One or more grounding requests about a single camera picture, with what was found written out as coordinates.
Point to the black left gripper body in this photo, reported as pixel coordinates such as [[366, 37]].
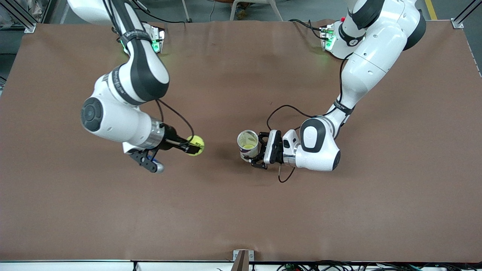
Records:
[[279, 151]]

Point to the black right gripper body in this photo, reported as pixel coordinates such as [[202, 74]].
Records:
[[170, 139]]

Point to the yellow Roland Garros tennis ball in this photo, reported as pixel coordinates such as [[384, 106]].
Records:
[[248, 146], [199, 141]]

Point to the Wilson tennis ball can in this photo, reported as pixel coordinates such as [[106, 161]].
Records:
[[250, 154]]

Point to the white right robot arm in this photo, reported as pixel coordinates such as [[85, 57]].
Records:
[[113, 120]]

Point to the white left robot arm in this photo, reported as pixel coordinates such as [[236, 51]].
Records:
[[369, 67]]

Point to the caster wheel leg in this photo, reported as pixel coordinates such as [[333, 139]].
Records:
[[187, 19]]

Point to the grey metal mount bracket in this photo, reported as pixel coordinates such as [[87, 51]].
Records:
[[243, 261]]

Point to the white stool frame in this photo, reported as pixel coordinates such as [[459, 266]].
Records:
[[277, 11]]

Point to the aluminium frame profile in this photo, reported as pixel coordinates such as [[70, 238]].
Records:
[[457, 22], [28, 27]]

